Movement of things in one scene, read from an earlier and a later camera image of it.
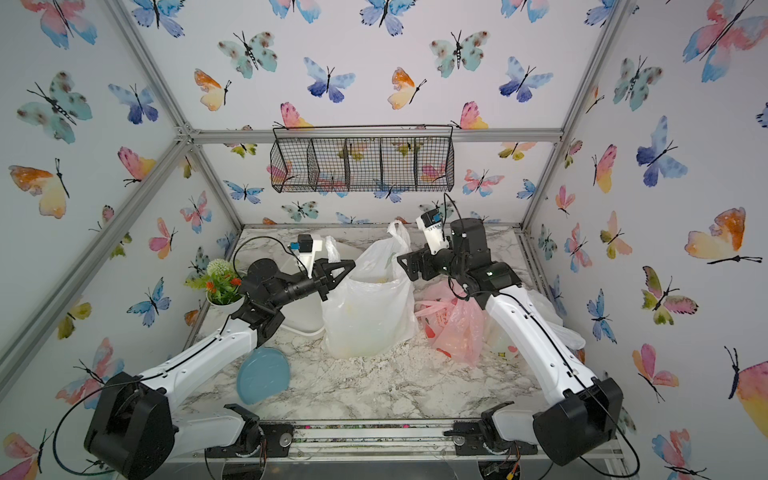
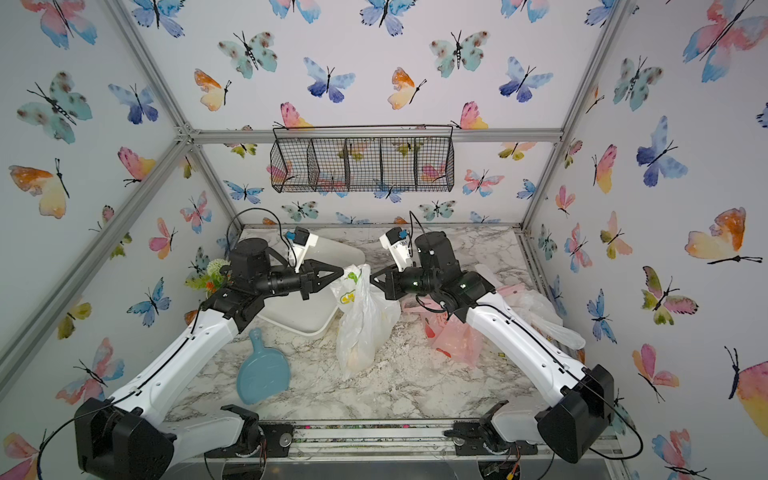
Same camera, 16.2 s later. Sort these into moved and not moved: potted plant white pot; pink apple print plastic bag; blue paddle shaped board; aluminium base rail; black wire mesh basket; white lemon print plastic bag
Moved: white lemon print plastic bag
Not moved: potted plant white pot; black wire mesh basket; blue paddle shaped board; pink apple print plastic bag; aluminium base rail
